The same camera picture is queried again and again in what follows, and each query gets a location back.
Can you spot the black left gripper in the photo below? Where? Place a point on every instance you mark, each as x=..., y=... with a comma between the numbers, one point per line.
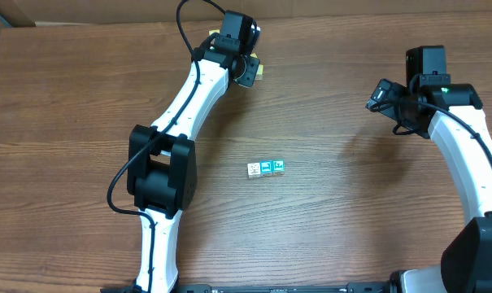
x=246, y=78

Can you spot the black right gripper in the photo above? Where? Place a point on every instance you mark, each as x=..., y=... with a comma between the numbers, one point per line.
x=415, y=126

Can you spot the green letter wooden block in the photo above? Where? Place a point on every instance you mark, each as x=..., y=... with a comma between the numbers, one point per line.
x=278, y=167

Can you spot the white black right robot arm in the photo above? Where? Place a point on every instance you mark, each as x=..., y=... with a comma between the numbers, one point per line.
x=452, y=116

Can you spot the yellow top wooden block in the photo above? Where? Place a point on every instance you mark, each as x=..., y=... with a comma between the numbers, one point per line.
x=213, y=31

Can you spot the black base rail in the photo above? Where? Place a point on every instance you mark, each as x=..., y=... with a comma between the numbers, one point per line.
x=391, y=286

